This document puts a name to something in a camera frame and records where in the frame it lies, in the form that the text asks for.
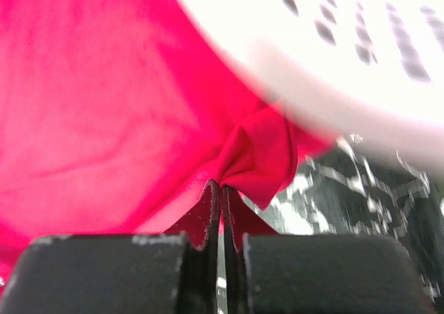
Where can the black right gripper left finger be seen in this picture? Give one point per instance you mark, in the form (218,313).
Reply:
(172,272)

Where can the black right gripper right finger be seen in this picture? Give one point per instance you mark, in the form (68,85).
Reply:
(267,272)

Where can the red t shirt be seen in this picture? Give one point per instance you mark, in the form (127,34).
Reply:
(115,114)

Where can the white plastic basket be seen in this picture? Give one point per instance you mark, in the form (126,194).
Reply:
(373,68)

